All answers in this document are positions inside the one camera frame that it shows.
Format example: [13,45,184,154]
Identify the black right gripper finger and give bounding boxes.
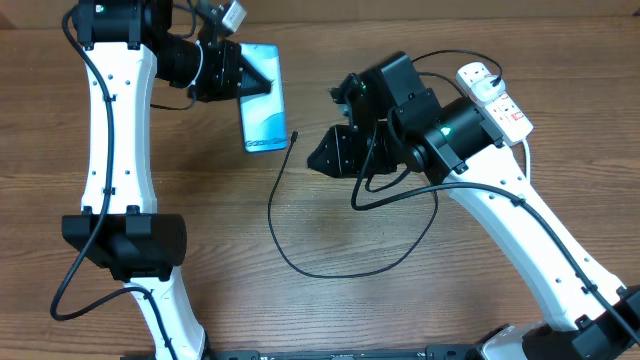
[329,74,358,118]
[307,128,340,176]

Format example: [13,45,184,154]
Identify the blue Galaxy smartphone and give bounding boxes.
[239,43,288,153]

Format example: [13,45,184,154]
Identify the black USB charging cable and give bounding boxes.
[267,49,504,280]

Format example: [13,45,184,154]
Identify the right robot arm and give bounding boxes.
[307,52,639,359]

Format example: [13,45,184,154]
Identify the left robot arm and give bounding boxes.
[62,1,288,359]

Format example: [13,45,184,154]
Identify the white charger plug adapter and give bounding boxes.
[470,76,506,106]

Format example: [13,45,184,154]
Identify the white power strip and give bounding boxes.
[456,62,533,146]

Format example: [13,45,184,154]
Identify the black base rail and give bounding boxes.
[119,343,501,360]

